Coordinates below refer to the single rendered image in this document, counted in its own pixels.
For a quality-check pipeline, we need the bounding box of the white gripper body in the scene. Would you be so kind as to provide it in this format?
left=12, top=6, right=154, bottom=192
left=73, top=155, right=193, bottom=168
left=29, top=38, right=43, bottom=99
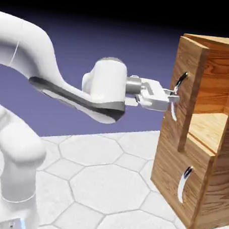
left=134, top=77, right=172, bottom=113

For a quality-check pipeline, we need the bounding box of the wooden door with gripped handle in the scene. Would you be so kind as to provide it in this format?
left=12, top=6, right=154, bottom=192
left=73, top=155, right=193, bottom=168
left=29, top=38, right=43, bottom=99
left=157, top=35, right=212, bottom=155

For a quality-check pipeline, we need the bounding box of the curved metal handle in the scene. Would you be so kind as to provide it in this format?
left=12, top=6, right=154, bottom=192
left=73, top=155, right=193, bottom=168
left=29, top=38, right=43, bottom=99
left=167, top=70, right=189, bottom=123

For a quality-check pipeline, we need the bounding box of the light wood cabinet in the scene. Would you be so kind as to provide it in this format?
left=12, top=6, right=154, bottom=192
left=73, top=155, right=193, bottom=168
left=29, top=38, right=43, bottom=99
left=144, top=29, right=229, bottom=229

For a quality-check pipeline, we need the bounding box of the wooden door with free handle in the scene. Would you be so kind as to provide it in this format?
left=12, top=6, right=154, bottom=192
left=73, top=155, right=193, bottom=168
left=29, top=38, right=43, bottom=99
left=144, top=129, right=219, bottom=229

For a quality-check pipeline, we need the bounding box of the curved silver handle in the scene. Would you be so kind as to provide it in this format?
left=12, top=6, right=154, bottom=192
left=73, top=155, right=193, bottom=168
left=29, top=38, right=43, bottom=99
left=176, top=164, right=194, bottom=205

